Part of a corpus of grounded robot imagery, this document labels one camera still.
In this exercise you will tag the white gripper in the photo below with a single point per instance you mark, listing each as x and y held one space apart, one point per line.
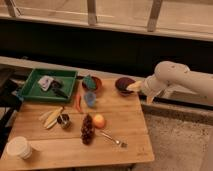
151 87

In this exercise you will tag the yellow banana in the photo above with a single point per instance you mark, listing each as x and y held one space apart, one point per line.
49 118

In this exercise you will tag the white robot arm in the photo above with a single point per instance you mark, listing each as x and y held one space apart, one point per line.
168 73

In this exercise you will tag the blue plastic cup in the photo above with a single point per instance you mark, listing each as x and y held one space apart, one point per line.
90 98

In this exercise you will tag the dark maroon bowl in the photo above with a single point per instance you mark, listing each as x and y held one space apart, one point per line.
121 85

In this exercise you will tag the wooden board tabletop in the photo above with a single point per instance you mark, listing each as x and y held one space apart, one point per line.
59 148

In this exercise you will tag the red bowl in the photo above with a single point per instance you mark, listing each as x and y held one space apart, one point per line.
98 83

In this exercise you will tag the orange peach fruit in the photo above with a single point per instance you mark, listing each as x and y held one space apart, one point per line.
99 121

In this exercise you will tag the teal cloth in bowl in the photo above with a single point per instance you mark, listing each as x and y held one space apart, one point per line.
89 82

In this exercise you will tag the purple grape bunch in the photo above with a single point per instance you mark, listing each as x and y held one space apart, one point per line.
87 130

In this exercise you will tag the black tool in tray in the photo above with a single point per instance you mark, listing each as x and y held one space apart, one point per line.
56 88

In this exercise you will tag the white cloth in tray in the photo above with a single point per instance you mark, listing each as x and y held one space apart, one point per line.
45 82

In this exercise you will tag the green plastic tray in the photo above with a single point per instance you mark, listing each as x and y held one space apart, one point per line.
31 90

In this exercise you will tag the white cylindrical container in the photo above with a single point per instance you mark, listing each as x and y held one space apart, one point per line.
19 147

